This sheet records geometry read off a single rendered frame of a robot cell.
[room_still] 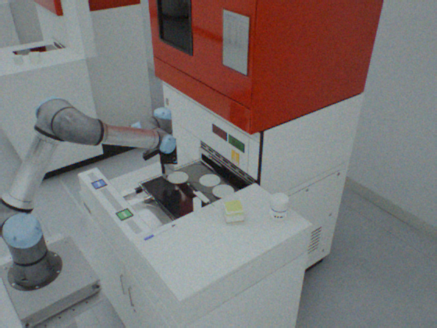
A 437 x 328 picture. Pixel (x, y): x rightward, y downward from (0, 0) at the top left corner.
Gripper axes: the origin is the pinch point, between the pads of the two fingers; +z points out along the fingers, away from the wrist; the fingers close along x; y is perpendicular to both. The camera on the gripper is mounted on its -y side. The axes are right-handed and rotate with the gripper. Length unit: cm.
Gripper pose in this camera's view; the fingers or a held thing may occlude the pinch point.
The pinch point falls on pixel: (163, 176)
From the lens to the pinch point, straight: 199.2
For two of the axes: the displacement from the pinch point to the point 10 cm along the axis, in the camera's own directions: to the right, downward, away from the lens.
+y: 9.9, -0.6, 0.9
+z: 0.0, 8.3, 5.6
